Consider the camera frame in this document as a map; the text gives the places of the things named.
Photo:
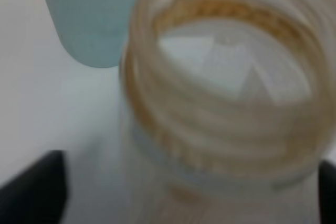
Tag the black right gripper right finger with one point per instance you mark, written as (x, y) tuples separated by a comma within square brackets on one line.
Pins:
[(327, 193)]

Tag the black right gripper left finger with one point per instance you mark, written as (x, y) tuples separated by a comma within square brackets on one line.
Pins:
[(39, 194)]

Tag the clear plastic drink bottle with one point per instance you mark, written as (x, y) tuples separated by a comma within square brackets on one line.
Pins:
[(226, 110)]

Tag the teal plastic cup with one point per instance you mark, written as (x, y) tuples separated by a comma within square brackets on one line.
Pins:
[(93, 32)]

